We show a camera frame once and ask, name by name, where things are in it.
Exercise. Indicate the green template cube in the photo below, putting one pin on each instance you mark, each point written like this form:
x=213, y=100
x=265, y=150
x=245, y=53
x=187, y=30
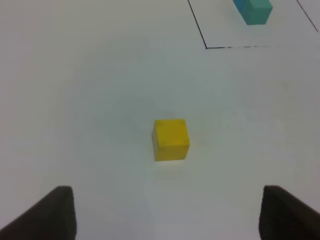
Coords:
x=256, y=12

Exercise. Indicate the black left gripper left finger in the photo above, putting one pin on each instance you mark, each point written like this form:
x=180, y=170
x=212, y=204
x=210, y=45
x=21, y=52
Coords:
x=51, y=218

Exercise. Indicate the yellow cube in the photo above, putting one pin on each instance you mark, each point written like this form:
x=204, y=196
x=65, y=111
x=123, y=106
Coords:
x=170, y=139

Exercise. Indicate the blue template cube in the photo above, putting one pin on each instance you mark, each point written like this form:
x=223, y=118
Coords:
x=239, y=4

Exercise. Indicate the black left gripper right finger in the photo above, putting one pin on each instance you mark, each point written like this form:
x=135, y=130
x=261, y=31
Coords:
x=284, y=217

